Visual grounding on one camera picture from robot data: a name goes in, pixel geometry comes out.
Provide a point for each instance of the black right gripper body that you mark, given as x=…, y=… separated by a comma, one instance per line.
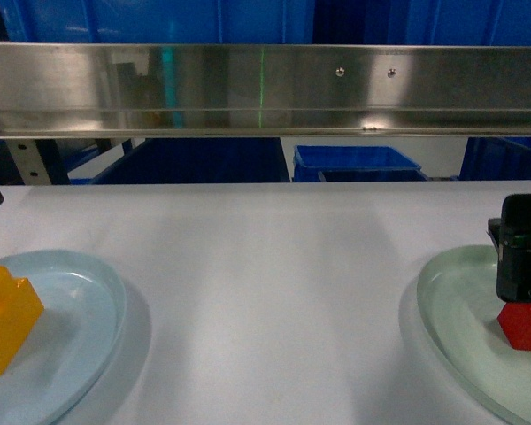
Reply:
x=511, y=236

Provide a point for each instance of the red toy building block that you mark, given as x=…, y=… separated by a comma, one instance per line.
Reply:
x=515, y=321

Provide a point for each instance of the yellow toy building block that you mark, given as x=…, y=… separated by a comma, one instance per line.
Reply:
x=20, y=309

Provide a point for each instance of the light green plate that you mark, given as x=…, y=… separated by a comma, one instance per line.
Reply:
x=458, y=307

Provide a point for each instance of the light blue plate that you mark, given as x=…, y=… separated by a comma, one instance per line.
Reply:
x=85, y=304

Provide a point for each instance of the small blue bin behind table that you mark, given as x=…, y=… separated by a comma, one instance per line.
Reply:
x=310, y=160

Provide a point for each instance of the stainless steel shelf rail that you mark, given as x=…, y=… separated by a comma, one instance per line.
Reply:
x=72, y=90

